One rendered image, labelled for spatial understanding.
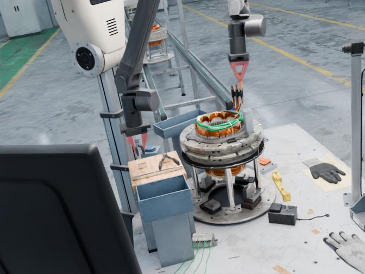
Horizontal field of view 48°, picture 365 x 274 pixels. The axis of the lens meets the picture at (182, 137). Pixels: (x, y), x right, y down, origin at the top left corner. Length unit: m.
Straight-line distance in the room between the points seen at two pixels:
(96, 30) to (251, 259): 1.01
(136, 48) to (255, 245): 0.79
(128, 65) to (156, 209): 0.46
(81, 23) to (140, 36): 0.42
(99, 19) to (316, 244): 1.14
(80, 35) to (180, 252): 0.90
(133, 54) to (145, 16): 0.12
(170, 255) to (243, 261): 0.25
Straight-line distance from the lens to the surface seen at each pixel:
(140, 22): 1.29
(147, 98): 1.32
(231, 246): 1.53
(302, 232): 1.57
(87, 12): 1.65
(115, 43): 1.75
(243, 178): 1.82
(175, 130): 1.84
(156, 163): 1.53
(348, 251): 1.47
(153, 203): 1.33
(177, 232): 1.42
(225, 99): 3.02
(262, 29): 1.46
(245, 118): 1.56
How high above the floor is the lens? 1.73
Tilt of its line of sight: 23 degrees down
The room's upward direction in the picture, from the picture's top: 10 degrees counter-clockwise
